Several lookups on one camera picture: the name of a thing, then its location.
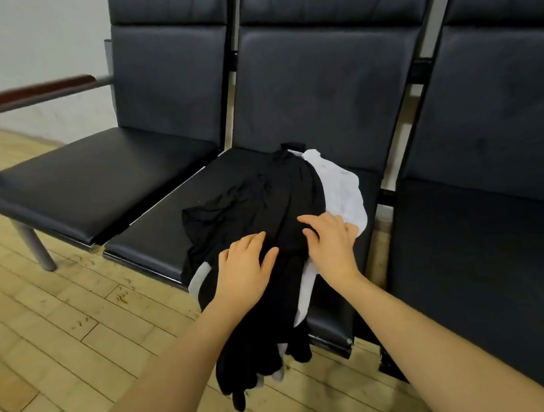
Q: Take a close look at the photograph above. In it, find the person's left hand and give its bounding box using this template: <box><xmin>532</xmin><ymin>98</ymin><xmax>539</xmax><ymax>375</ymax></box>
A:
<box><xmin>202</xmin><ymin>229</ymin><xmax>288</xmax><ymax>319</ymax></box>

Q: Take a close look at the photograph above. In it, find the person's right hand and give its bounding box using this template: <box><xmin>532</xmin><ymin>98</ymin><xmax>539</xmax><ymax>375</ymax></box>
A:
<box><xmin>297</xmin><ymin>208</ymin><xmax>368</xmax><ymax>291</ymax></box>

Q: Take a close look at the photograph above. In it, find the pile of clothes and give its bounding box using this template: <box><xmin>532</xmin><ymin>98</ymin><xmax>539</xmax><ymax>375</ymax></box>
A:
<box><xmin>169</xmin><ymin>135</ymin><xmax>391</xmax><ymax>412</ymax></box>

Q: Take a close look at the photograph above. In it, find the person's left forearm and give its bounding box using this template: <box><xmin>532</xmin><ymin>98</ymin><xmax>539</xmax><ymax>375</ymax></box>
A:
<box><xmin>45</xmin><ymin>298</ymin><xmax>267</xmax><ymax>412</ymax></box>

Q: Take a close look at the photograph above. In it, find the person's right forearm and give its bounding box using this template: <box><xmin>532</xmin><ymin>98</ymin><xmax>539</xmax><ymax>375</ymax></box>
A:
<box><xmin>333</xmin><ymin>251</ymin><xmax>544</xmax><ymax>412</ymax></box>

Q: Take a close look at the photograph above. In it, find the grey metal bench leg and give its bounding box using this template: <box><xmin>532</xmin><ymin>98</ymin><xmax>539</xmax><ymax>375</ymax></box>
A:
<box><xmin>0</xmin><ymin>117</ymin><xmax>60</xmax><ymax>279</ymax></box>

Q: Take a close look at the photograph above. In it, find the brown wooden bench armrest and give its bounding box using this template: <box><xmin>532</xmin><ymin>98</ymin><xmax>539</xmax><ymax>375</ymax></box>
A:
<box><xmin>0</xmin><ymin>73</ymin><xmax>103</xmax><ymax>128</ymax></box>

